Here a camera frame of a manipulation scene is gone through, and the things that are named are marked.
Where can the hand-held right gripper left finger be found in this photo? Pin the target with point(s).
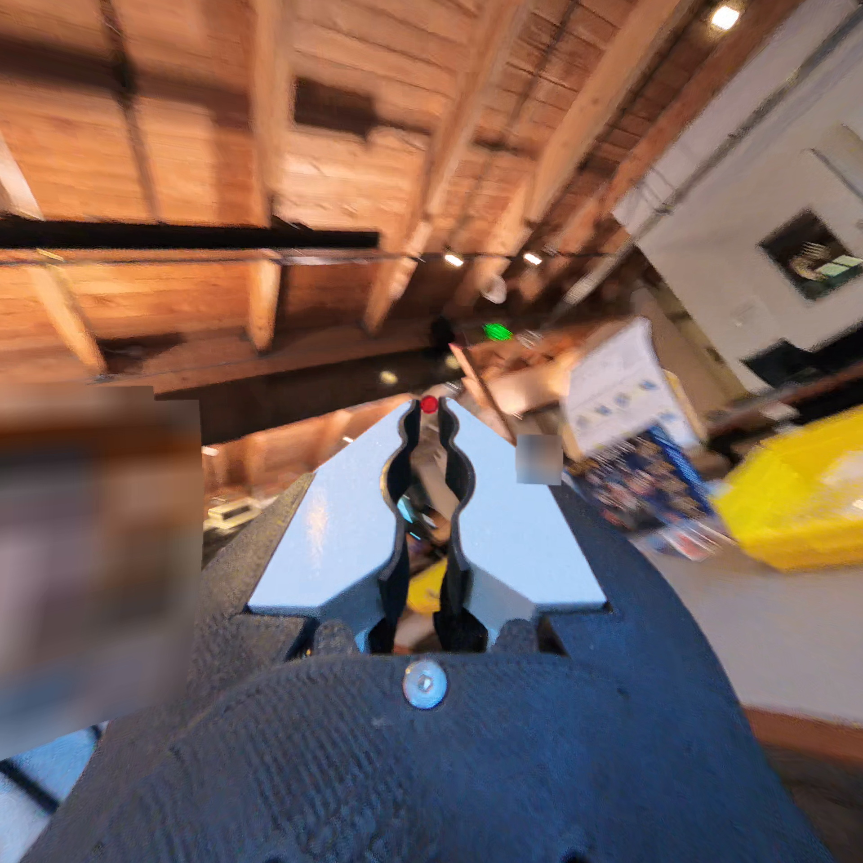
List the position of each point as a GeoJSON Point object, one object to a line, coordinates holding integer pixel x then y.
{"type": "Point", "coordinates": [337, 539]}

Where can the green exit sign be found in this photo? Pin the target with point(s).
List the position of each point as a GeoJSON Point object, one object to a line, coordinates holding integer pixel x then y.
{"type": "Point", "coordinates": [497, 331]}

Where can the blue printed box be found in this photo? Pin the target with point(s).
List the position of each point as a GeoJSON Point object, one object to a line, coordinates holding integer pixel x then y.
{"type": "Point", "coordinates": [647, 479]}

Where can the grey desk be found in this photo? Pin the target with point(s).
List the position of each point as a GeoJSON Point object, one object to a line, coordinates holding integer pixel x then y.
{"type": "Point", "coordinates": [775, 627]}

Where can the white printed cardboard box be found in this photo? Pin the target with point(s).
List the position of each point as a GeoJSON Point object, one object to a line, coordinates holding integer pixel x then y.
{"type": "Point", "coordinates": [627, 377]}

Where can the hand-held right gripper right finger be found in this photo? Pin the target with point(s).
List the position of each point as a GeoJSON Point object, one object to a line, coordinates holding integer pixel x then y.
{"type": "Point", "coordinates": [519, 539]}

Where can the dark wall poster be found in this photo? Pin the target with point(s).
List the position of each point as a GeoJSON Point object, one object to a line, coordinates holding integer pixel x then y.
{"type": "Point", "coordinates": [812, 255]}

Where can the yellow plastic bin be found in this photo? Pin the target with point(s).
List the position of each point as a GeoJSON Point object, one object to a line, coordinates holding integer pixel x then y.
{"type": "Point", "coordinates": [789, 499]}

